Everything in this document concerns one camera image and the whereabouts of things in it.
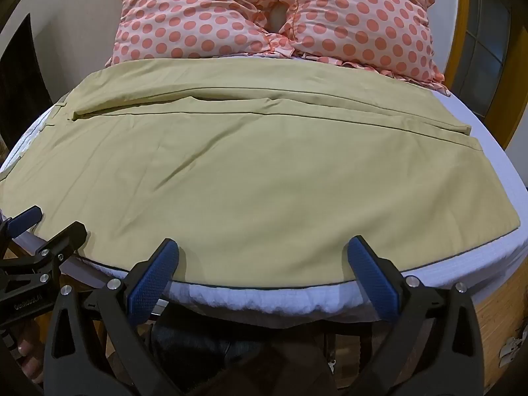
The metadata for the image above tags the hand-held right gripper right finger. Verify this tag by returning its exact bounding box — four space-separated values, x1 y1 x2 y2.
342 235 484 396

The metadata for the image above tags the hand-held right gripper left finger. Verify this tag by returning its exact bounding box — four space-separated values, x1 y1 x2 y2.
43 238 182 396

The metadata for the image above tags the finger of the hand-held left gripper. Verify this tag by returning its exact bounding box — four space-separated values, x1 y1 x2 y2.
12 220 89 275
0 207 44 241

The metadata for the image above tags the olive yellow bed sheet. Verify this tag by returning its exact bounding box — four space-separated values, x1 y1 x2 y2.
0 58 519 294

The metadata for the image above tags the person's left hand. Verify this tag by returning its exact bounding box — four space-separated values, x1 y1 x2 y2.
7 319 47 385

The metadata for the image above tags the white bed mattress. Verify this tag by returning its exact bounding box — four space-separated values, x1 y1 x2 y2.
0 51 528 327

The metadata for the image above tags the wooden framed glass door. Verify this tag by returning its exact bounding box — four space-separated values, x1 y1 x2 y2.
449 0 528 151

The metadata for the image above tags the pink polka dot pillow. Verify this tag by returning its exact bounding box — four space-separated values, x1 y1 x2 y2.
274 0 451 96
105 0 298 68

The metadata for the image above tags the dark wall panel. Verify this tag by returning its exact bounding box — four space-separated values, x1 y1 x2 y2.
0 12 57 163

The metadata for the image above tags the wooden bed frame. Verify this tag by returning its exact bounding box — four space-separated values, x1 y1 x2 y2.
470 270 528 394

